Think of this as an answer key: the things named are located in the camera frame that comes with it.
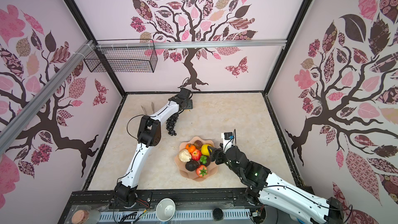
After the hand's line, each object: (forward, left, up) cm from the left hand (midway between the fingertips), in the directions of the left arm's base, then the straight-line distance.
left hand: (186, 104), depth 111 cm
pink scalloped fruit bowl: (-47, -17, +2) cm, 50 cm away
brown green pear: (-34, -9, +5) cm, 35 cm away
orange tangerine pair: (-37, -6, +7) cm, 38 cm away
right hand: (-39, -17, +15) cm, 45 cm away
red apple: (-40, -8, +5) cm, 41 cm away
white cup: (-64, +5, 0) cm, 64 cm away
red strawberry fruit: (-48, -11, +5) cm, 50 cm away
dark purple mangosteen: (-43, -13, +5) cm, 45 cm away
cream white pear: (-41, -2, +7) cm, 42 cm away
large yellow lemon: (-38, -13, +5) cm, 40 cm away
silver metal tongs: (+1, +25, -2) cm, 26 cm away
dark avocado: (-46, -6, +5) cm, 46 cm away
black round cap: (-66, -18, +9) cm, 69 cm away
